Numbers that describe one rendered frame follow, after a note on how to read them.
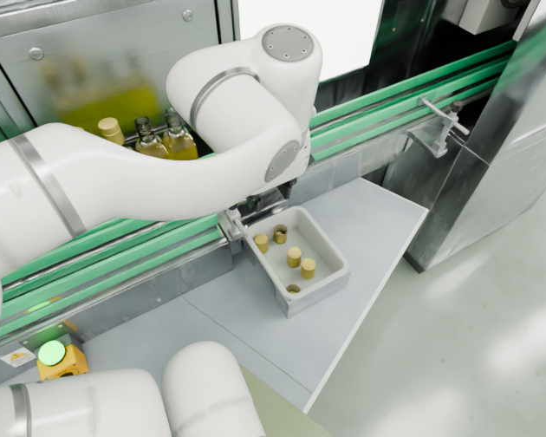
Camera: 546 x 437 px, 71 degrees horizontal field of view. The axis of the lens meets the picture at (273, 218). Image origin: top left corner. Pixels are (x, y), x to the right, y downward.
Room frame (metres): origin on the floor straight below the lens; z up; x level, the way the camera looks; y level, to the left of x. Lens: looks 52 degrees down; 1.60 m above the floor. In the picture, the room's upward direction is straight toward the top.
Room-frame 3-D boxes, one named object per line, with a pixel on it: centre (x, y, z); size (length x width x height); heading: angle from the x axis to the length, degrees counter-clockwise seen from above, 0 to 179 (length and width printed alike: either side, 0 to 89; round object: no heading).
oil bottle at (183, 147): (0.62, 0.19, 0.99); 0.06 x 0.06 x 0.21; 29
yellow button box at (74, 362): (0.25, 0.43, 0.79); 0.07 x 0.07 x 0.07; 30
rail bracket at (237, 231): (0.53, 0.10, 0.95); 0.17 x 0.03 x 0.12; 30
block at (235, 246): (0.54, 0.11, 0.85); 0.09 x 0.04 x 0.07; 30
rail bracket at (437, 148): (0.85, -0.46, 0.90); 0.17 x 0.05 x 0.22; 30
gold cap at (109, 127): (0.56, 0.30, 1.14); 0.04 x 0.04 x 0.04
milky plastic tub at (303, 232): (0.50, -0.05, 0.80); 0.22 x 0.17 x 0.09; 30
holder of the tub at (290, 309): (0.52, -0.04, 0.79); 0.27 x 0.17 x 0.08; 30
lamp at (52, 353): (0.26, 0.44, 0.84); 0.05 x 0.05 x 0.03
